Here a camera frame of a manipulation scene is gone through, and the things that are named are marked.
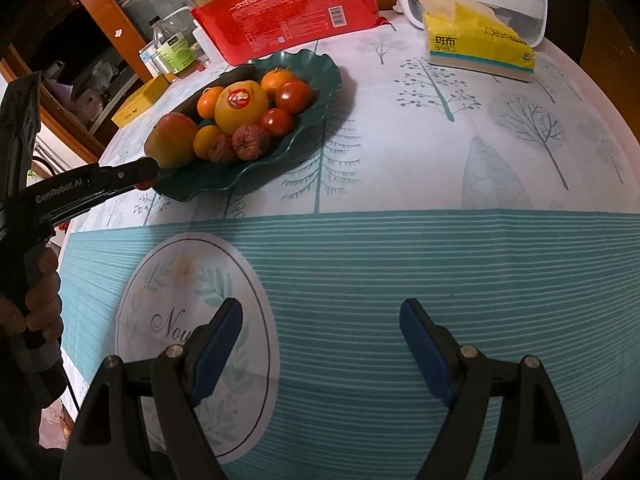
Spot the small tangerine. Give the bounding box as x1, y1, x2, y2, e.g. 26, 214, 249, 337
196, 87, 226, 120
260, 68, 298, 100
192, 125, 223, 160

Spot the dark green wavy plate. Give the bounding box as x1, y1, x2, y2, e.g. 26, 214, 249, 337
144, 49, 343, 203

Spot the red paper cup package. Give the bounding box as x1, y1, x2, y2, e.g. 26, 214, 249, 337
169, 0, 394, 67

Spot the dark brown wrinkled walnut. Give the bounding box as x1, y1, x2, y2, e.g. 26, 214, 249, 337
207, 134, 237, 164

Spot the large red tomato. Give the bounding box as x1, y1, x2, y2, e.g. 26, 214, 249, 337
274, 79, 315, 116

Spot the flat yellow box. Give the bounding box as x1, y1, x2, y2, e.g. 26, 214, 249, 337
111, 75, 172, 129

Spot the red yellow mango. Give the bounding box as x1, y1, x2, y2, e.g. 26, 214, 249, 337
145, 112, 200, 170

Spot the person's left forearm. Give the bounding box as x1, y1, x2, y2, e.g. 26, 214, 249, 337
0, 330, 68, 461

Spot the reddish wrinkled walnut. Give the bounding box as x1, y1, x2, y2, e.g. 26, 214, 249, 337
231, 125, 271, 162

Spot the wooden glass cabinet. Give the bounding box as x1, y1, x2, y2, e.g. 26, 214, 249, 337
0, 0, 206, 161

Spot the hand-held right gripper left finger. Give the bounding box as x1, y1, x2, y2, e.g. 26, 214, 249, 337
60, 297, 244, 480

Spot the yellow tissue pack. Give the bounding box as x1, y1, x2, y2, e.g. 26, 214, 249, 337
421, 0, 537, 84

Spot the person's left hand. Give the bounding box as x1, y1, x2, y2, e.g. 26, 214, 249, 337
0, 249, 64, 335

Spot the tree printed tablecloth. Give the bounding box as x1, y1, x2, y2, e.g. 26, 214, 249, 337
59, 10, 640, 480

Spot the small red tomato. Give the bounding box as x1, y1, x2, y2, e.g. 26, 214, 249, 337
258, 108, 293, 137

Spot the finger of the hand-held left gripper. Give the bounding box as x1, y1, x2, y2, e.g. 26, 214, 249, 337
95, 156, 160, 197

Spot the large yellow orange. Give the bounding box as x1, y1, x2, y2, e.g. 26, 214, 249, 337
214, 80, 269, 135

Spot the clear bottle with green label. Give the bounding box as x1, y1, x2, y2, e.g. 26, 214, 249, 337
149, 15, 199, 79

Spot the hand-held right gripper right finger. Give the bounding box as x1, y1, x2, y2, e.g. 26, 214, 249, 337
399, 297, 573, 480

